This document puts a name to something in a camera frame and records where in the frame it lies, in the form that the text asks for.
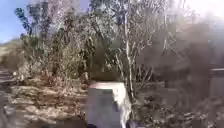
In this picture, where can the thicket of dry bushes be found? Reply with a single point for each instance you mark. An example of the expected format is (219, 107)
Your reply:
(110, 43)

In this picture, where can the white concrete roadside block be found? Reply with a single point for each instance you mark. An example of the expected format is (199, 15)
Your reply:
(106, 105)

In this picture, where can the dirt verge with dry leaves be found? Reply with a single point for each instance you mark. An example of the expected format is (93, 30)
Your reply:
(40, 103)

